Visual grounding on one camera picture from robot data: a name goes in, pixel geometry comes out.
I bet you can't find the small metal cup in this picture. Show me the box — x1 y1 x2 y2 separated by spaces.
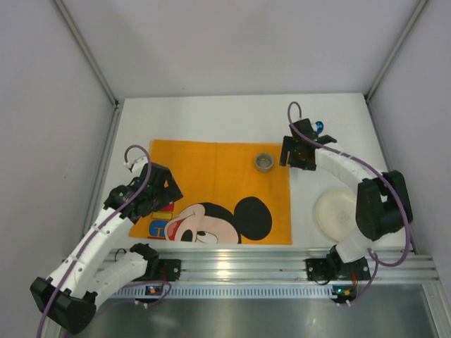
254 153 274 173

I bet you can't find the white round plate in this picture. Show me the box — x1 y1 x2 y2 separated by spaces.
313 189 357 242

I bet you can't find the orange Mickey Mouse placemat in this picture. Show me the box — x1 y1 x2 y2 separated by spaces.
129 139 292 245

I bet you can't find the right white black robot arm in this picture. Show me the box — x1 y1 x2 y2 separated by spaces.
280 118 413 267

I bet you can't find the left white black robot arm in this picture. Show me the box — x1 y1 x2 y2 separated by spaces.
30 163 183 335

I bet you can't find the blue metallic spoon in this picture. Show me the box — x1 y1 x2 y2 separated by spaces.
314 121 324 134

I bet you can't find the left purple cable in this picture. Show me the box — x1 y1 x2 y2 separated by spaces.
35 144 172 338

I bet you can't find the purple cable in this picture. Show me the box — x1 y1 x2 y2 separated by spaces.
35 144 172 338
288 101 414 307

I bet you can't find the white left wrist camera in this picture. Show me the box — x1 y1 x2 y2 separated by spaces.
124 156 148 175

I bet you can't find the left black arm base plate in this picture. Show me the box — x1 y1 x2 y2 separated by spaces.
137 259 182 282

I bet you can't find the left aluminium frame post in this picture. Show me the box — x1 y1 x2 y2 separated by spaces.
52 0 123 110

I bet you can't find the aluminium frame post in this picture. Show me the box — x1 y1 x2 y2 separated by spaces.
52 0 123 110
364 0 431 104

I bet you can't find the perforated grey cable duct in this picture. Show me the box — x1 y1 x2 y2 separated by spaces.
112 284 355 299

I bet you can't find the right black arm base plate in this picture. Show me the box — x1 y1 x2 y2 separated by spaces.
304 258 371 282

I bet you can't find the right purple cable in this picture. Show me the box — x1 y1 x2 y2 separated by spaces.
288 101 414 307

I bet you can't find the aluminium mounting rail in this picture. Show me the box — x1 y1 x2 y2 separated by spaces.
159 248 440 284

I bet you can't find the right aluminium frame post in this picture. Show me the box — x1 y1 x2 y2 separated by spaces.
364 0 431 104

